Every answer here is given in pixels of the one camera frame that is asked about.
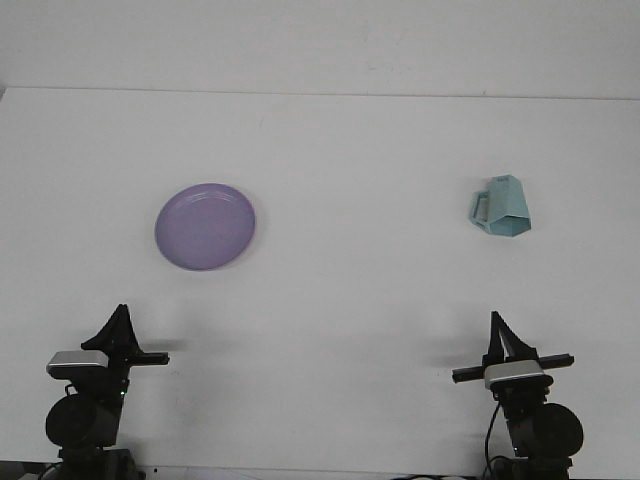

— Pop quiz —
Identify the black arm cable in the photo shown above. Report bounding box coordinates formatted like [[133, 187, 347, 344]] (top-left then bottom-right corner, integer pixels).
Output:
[[482, 402, 503, 474]]

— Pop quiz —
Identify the pale blue hexagonal cup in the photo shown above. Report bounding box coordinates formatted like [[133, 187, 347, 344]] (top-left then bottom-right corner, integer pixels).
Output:
[[468, 174, 533, 238]]

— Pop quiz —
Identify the pale purple round plate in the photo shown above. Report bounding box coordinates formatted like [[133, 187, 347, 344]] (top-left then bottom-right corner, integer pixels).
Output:
[[154, 182, 258, 272]]

